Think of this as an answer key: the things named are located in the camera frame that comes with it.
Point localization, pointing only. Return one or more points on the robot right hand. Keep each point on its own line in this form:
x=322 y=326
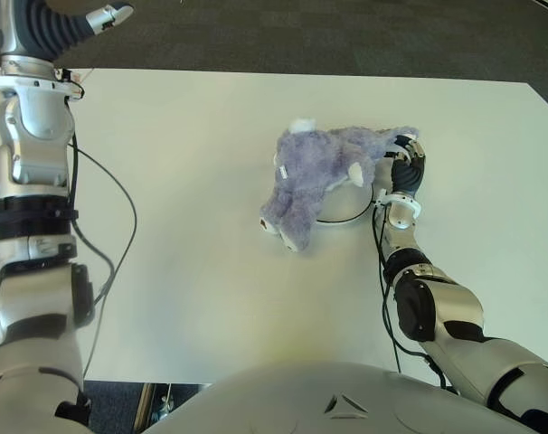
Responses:
x=409 y=174

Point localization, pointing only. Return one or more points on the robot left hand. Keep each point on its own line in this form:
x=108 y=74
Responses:
x=43 y=31

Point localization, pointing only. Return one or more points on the white plate black rim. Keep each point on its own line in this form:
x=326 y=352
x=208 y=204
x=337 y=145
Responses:
x=346 y=208

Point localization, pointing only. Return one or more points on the purple plush doll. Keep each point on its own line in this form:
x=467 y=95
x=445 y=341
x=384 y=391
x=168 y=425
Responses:
x=314 y=163

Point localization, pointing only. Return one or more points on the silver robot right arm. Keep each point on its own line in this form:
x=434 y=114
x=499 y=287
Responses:
x=459 y=312

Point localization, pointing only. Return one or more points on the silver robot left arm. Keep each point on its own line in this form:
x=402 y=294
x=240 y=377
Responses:
x=34 y=135

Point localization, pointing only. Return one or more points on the silver robot torso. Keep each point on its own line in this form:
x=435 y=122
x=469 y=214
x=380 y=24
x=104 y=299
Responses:
x=301 y=398

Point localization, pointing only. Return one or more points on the metal table leg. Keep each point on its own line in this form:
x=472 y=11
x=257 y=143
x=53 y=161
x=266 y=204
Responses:
x=145 y=407

